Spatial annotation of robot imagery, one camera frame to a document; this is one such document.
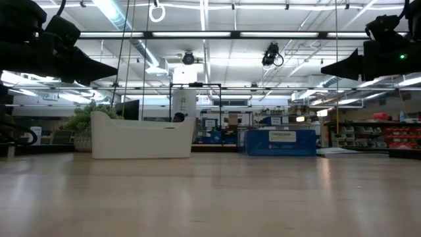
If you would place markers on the blue storage crate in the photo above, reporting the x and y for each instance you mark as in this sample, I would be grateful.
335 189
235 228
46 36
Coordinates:
217 137

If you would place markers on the white plastic bin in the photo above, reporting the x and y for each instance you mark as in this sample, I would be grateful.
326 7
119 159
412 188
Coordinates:
141 141

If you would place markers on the white cylinder container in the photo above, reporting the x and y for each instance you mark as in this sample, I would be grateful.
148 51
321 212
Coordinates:
36 136

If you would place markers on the green artificial potted plant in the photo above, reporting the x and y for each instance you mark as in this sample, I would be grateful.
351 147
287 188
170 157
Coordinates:
80 123

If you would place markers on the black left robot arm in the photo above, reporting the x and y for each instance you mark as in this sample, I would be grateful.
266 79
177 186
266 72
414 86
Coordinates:
19 18

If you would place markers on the round black ceiling camera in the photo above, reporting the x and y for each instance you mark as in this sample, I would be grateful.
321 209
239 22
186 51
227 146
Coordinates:
188 58

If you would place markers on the black overhead frame bar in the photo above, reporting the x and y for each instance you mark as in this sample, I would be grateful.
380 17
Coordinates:
235 34

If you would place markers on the shelf with red bins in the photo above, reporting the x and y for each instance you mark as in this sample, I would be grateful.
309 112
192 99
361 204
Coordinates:
394 130

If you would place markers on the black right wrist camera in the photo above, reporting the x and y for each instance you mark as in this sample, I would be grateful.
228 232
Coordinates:
385 28

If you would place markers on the person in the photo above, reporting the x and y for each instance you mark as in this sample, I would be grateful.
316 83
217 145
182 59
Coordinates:
179 117

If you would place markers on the black aluminium table frame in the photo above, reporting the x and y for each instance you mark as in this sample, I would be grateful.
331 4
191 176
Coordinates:
213 148

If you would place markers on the blue cardboard product box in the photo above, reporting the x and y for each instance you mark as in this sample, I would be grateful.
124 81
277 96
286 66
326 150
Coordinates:
279 146

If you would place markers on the black background rig frame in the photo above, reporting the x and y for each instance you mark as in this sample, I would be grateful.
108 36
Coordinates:
195 84

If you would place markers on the dark printed flat package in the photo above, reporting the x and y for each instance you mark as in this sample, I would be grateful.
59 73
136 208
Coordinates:
345 151

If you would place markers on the black monitor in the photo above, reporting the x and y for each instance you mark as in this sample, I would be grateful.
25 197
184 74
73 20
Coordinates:
128 110

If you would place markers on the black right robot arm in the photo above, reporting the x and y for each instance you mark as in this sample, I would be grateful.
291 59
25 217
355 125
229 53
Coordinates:
415 16

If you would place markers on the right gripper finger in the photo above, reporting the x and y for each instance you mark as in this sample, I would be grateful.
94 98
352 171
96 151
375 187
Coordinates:
348 67

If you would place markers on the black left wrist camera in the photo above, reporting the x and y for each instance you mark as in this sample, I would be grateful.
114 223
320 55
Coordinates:
64 29

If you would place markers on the white building column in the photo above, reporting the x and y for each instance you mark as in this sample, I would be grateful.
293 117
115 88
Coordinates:
184 98

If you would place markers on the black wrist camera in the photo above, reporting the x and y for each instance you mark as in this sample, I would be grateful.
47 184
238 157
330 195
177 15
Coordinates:
64 29
385 28

